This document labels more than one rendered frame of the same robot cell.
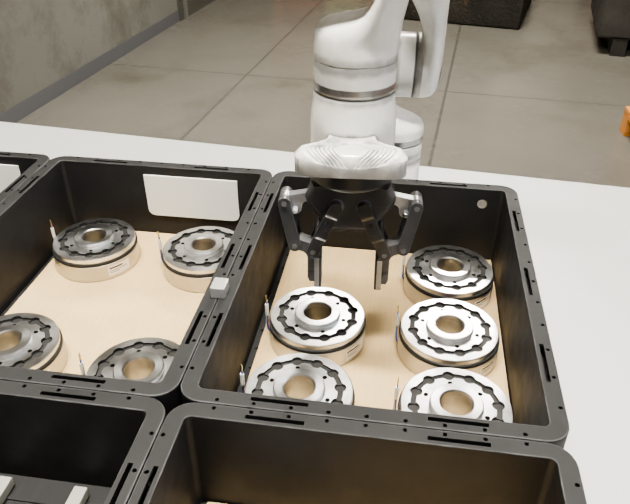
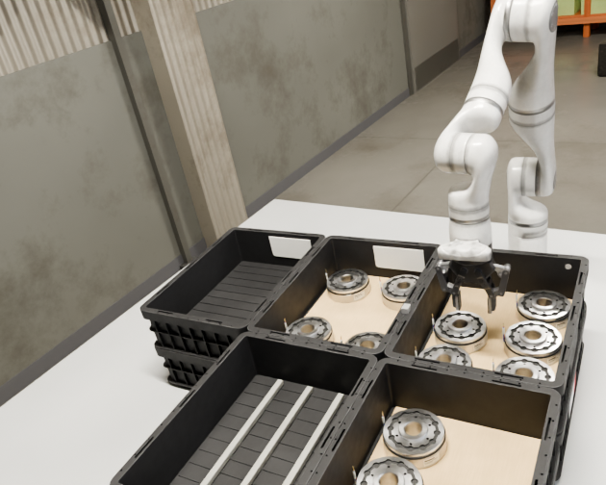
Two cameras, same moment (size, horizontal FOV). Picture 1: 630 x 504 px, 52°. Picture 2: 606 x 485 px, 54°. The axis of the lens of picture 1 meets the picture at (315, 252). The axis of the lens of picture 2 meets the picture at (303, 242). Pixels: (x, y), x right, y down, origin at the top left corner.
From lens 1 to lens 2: 0.56 m
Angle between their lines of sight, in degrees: 22
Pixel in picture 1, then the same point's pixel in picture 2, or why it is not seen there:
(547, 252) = not seen: outside the picture
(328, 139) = (454, 241)
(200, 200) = (403, 260)
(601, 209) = not seen: outside the picture
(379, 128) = (479, 236)
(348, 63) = (462, 209)
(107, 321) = (353, 323)
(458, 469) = (507, 396)
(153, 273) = (376, 299)
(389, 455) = (474, 387)
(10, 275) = (307, 297)
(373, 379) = (487, 361)
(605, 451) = not seen: outside the picture
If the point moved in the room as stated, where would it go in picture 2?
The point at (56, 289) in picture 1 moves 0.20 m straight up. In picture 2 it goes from (328, 305) to (313, 232)
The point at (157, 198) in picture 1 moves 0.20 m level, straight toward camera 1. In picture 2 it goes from (380, 258) to (384, 306)
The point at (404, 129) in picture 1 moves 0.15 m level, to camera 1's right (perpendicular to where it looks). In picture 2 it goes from (532, 216) to (602, 215)
